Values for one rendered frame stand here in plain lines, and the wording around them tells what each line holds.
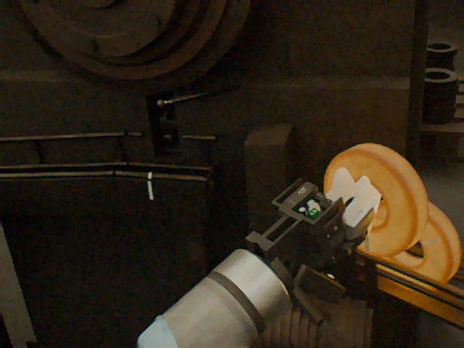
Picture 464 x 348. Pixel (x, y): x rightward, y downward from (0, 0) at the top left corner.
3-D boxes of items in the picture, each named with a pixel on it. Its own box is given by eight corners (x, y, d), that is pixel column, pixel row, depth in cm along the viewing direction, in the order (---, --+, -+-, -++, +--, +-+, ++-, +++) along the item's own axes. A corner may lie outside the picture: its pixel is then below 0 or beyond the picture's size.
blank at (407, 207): (334, 132, 82) (318, 140, 81) (430, 154, 71) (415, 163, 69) (340, 229, 88) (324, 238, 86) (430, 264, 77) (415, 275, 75)
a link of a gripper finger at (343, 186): (373, 152, 75) (326, 194, 71) (379, 186, 78) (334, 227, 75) (354, 145, 77) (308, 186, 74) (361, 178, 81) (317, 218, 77)
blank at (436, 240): (400, 288, 97) (389, 298, 95) (358, 205, 97) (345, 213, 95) (480, 276, 84) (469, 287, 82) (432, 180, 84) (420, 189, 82)
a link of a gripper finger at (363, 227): (382, 211, 72) (337, 256, 69) (384, 220, 73) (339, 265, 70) (353, 198, 76) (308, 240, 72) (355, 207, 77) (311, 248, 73)
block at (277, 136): (261, 222, 124) (255, 118, 113) (298, 226, 122) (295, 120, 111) (249, 251, 115) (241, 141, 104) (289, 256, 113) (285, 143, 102)
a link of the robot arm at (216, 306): (175, 410, 66) (120, 343, 66) (252, 336, 71) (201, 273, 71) (195, 424, 58) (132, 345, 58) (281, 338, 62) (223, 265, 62)
